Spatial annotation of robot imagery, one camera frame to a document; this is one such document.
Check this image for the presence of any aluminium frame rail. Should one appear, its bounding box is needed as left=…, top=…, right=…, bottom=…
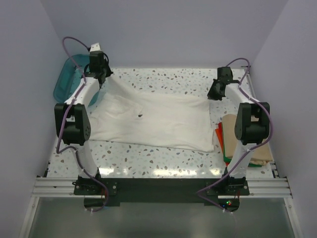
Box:
left=31, top=177, right=293, bottom=198

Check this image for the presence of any teal plastic basket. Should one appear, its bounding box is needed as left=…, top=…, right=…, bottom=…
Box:
left=53, top=54, right=89, bottom=103

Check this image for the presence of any orange folded t shirt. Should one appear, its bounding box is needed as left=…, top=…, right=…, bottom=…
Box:
left=214, top=123, right=232, bottom=170

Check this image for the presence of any green folded t shirt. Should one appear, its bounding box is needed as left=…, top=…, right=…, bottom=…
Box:
left=222, top=150, right=266, bottom=168

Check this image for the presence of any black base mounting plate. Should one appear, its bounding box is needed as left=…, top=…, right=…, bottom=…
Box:
left=72, top=178, right=250, bottom=212

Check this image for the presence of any white printed t shirt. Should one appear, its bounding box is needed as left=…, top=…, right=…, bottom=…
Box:
left=89, top=76, right=213, bottom=152

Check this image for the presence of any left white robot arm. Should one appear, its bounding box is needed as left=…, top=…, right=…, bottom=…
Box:
left=54, top=49, right=112, bottom=194

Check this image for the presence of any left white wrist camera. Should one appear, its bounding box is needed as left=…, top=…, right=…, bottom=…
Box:
left=89, top=43, right=101, bottom=53

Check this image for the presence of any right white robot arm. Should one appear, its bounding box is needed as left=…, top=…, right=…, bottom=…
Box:
left=207, top=66, right=271, bottom=195

